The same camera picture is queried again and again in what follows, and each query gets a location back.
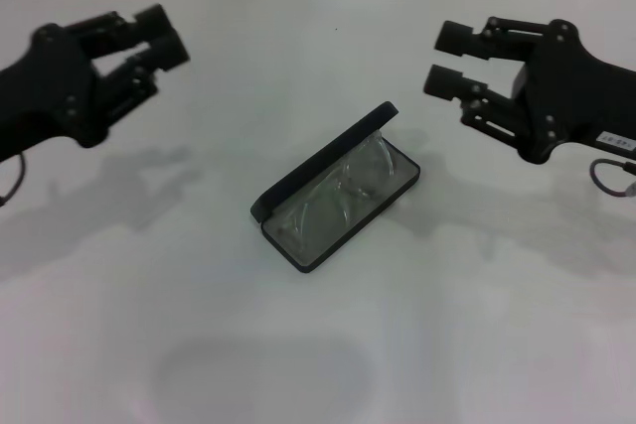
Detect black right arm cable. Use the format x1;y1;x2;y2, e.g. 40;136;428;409
589;158;636;200

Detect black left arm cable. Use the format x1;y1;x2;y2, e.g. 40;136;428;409
0;153;27;208

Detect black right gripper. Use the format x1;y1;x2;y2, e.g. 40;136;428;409
423;16;636;167

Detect clear white glasses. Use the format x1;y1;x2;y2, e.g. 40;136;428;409
277;128;398;257

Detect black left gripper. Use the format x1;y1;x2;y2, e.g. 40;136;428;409
0;3;194;166

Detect black glasses case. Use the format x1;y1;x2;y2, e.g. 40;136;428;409
249;100;423;275

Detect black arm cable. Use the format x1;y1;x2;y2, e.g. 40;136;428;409
589;158;636;200
0;153;27;208

